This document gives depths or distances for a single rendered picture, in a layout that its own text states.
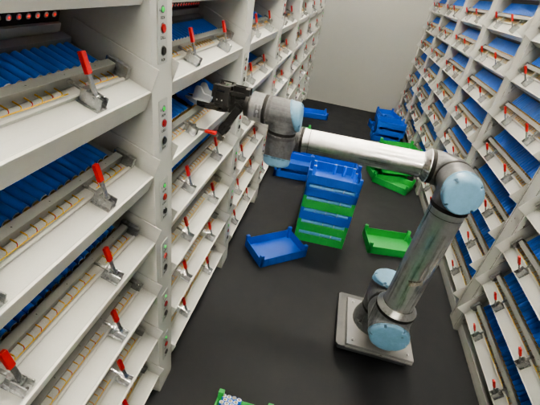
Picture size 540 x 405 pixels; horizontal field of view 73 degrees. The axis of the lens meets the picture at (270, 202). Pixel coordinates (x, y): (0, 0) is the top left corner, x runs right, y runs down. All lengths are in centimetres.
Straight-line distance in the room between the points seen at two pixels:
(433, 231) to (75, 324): 101
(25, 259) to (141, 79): 40
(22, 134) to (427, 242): 110
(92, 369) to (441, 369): 143
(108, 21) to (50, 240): 43
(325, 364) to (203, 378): 50
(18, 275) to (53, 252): 6
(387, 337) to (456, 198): 59
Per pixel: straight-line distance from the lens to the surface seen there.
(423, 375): 184
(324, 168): 221
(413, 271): 134
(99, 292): 89
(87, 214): 76
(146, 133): 86
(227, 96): 116
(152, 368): 144
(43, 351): 81
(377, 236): 249
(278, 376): 161
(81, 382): 100
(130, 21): 81
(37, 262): 68
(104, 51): 85
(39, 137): 60
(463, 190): 118
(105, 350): 104
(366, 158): 128
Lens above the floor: 134
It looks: 32 degrees down
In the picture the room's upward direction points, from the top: 10 degrees clockwise
